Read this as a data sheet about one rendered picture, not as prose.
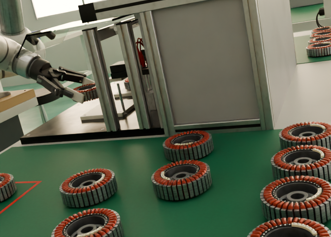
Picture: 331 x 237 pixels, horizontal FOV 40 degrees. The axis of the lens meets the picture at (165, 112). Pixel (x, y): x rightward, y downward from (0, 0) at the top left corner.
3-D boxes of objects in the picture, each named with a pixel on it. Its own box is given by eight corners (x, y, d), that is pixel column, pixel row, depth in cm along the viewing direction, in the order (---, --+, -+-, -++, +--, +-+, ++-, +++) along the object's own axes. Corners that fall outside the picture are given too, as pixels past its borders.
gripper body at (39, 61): (29, 60, 146) (53, 71, 144) (44, 54, 154) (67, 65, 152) (25, 81, 149) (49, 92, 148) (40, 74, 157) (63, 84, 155)
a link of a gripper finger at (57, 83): (51, 70, 149) (48, 70, 148) (65, 86, 142) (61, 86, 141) (49, 80, 151) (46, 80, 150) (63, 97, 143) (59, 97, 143)
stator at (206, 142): (172, 145, 110) (169, 131, 109) (217, 141, 107) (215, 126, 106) (159, 165, 100) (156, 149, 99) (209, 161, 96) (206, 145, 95)
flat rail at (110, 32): (90, 44, 120) (88, 32, 119) (168, 13, 175) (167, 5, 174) (94, 43, 119) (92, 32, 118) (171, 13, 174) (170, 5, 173)
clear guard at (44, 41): (16, 58, 129) (10, 37, 128) (61, 42, 151) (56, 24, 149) (116, 42, 117) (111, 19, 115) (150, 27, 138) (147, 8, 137)
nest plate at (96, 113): (80, 120, 143) (79, 116, 142) (102, 105, 156) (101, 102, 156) (122, 116, 137) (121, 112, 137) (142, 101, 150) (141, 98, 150)
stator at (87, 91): (66, 104, 145) (63, 93, 144) (83, 94, 155) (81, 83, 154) (96, 101, 141) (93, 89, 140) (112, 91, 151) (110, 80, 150)
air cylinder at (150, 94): (141, 111, 139) (137, 94, 137) (149, 104, 145) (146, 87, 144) (156, 110, 137) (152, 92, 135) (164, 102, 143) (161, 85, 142)
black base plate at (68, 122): (21, 144, 138) (19, 137, 137) (113, 86, 195) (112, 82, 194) (163, 134, 120) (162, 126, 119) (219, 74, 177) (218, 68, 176)
